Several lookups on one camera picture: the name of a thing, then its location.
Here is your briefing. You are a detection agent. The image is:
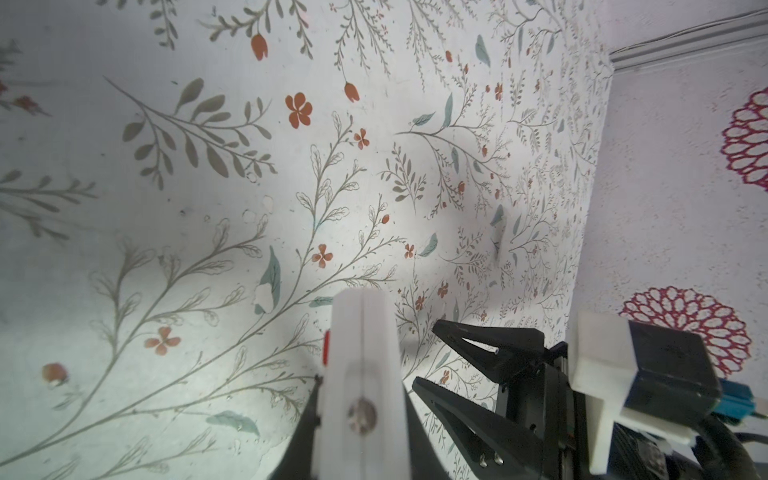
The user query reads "white remote control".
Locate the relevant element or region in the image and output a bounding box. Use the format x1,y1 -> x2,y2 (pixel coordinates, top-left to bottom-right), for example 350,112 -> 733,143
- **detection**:
311,289 -> 412,479

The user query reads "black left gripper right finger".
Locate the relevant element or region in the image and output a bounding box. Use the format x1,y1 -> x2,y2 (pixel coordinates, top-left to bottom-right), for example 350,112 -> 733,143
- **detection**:
404,392 -> 450,480

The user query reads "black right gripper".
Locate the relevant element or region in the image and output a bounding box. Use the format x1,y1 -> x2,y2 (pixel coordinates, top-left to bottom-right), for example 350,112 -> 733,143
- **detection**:
412,320 -> 592,480

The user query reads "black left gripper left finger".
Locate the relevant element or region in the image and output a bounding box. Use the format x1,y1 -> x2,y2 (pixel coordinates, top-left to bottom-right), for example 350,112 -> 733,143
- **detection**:
269,375 -> 323,480

